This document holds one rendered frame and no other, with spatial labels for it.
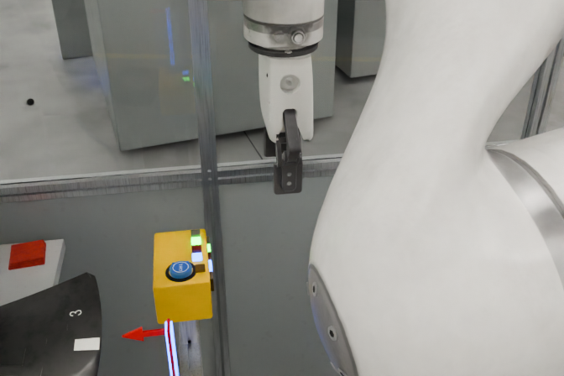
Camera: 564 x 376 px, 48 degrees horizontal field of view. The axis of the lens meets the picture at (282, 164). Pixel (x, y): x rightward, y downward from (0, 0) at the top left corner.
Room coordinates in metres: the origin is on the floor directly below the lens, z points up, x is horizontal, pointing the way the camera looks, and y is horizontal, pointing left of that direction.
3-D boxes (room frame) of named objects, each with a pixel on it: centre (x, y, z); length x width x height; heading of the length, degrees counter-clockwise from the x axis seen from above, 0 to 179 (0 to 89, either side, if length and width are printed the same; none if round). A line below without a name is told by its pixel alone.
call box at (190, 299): (0.92, 0.19, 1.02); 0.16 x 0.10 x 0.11; 9
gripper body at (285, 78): (0.65, 0.00, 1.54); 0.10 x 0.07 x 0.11; 9
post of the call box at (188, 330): (0.92, 0.19, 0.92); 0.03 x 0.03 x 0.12; 9
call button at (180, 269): (0.87, 0.18, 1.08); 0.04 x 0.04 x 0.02
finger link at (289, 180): (0.60, -0.01, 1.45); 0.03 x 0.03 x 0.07; 9
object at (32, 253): (1.17, 0.60, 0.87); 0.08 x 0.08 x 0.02; 15
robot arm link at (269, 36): (0.65, 0.00, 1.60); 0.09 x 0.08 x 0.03; 9
